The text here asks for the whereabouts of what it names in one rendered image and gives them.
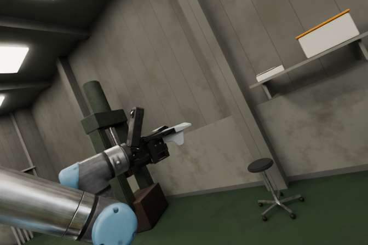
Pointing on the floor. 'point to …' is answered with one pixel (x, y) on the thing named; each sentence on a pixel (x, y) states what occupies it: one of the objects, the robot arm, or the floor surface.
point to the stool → (259, 164)
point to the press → (133, 202)
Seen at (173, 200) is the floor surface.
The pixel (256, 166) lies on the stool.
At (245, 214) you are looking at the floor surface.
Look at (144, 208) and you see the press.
